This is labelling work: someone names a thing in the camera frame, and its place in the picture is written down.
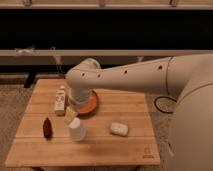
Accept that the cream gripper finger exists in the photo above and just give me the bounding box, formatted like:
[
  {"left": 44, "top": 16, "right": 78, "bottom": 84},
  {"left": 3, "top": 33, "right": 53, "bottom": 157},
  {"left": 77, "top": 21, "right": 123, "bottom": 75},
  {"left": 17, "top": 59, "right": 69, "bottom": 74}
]
[{"left": 64, "top": 107, "right": 77, "bottom": 125}]

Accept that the dark red small bottle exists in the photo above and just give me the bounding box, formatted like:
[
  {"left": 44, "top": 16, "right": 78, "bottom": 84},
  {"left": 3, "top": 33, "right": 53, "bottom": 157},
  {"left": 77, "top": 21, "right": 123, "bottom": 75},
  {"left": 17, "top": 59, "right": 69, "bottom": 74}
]
[{"left": 43, "top": 118, "right": 52, "bottom": 139}]

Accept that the white soap bar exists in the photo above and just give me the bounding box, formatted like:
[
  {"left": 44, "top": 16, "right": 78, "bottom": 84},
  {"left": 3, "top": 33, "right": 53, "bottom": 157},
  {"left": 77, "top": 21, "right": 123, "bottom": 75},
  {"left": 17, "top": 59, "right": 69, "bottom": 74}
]
[{"left": 110, "top": 122, "right": 128, "bottom": 136}]

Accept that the white lotion bottle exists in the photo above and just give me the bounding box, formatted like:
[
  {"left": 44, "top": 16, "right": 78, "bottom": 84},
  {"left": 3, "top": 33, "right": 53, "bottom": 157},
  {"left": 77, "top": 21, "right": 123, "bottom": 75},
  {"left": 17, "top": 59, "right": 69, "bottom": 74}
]
[{"left": 54, "top": 86, "right": 66, "bottom": 116}]

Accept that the orange ceramic bowl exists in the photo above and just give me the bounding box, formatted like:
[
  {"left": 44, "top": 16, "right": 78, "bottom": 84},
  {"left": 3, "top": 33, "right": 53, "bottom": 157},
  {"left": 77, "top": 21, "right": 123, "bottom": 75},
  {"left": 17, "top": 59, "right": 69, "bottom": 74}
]
[{"left": 71, "top": 91, "right": 99, "bottom": 115}]

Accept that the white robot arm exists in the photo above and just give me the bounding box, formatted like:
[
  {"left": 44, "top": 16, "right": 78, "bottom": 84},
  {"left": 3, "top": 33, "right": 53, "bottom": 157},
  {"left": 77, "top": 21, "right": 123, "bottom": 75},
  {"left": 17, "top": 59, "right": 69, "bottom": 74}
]
[{"left": 66, "top": 54, "right": 213, "bottom": 171}]

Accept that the black power cable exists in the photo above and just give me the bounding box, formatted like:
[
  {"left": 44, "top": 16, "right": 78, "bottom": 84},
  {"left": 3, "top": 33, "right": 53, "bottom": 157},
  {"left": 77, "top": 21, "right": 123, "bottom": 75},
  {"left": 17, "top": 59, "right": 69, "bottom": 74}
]
[{"left": 153, "top": 95, "right": 178, "bottom": 115}]

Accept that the grey horizontal rail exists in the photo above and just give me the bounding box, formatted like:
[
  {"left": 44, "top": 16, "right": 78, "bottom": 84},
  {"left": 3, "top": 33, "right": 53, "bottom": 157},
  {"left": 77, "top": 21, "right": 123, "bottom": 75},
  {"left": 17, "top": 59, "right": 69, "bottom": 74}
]
[{"left": 0, "top": 49, "right": 213, "bottom": 65}]

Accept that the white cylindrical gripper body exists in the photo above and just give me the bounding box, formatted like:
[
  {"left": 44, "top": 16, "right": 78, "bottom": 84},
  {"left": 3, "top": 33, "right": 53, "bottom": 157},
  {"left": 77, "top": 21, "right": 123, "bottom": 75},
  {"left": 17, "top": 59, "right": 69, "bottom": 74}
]
[{"left": 68, "top": 89, "right": 92, "bottom": 107}]

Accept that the wooden table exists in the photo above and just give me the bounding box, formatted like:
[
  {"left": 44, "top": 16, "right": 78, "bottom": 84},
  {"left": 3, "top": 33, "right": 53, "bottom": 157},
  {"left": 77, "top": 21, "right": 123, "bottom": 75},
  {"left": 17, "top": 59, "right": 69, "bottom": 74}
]
[{"left": 5, "top": 79, "right": 160, "bottom": 167}]

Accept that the white paper cup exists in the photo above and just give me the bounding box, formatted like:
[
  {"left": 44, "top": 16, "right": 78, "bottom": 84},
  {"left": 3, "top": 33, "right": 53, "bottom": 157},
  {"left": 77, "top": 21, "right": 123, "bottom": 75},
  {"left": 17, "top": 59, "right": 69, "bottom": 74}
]
[{"left": 69, "top": 118, "right": 86, "bottom": 141}]

